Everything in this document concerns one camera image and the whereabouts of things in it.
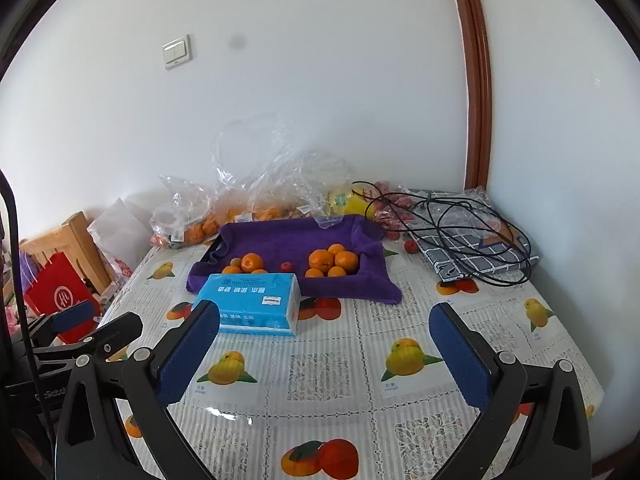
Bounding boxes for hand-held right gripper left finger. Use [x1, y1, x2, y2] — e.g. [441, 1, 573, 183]
[55, 300, 221, 480]

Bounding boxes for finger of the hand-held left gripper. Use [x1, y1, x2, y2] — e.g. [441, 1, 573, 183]
[50, 301, 101, 335]
[82, 312, 144, 359]

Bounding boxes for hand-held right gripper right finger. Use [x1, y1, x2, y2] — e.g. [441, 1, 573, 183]
[428, 301, 593, 480]

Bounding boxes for bag of red fruits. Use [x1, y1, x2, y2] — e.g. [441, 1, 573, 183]
[372, 180, 418, 241]

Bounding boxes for red paper bag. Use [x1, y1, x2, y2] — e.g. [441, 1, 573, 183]
[24, 252, 103, 321]

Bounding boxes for purple bag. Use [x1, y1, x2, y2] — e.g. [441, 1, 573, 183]
[19, 252, 41, 286]

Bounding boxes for wooden chair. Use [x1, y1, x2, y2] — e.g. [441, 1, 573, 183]
[20, 211, 113, 296]

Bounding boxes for blue tissue pack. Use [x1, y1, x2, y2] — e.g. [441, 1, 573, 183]
[192, 273, 302, 337]

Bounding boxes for grey checked cloth package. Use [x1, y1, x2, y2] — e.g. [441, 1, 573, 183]
[400, 187, 541, 283]

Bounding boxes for white plastic bag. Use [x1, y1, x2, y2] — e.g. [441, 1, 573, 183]
[87, 197, 153, 281]

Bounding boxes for clear bag of mandarins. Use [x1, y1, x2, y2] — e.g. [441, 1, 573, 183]
[151, 175, 221, 251]

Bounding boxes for fruit print tablecloth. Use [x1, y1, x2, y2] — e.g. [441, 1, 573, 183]
[95, 230, 606, 480]

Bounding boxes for purple towel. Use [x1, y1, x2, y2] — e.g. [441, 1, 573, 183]
[186, 214, 403, 305]

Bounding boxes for clear bag of kumquats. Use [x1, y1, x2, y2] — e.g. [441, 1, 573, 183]
[212, 112, 301, 223]

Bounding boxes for yellow pomelo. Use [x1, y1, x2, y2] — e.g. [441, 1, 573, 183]
[327, 187, 373, 218]

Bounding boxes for crumpled clear plastic bag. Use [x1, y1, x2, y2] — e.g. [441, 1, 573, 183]
[255, 150, 353, 221]

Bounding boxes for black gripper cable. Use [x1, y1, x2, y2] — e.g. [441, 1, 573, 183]
[0, 167, 56, 466]

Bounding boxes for long black cable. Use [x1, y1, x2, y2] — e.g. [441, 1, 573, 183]
[352, 180, 533, 288]

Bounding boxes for brown wooden door frame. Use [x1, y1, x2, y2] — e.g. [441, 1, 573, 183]
[445, 0, 493, 191]

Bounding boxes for white light switch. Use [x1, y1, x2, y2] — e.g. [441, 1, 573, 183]
[162, 35, 192, 71]

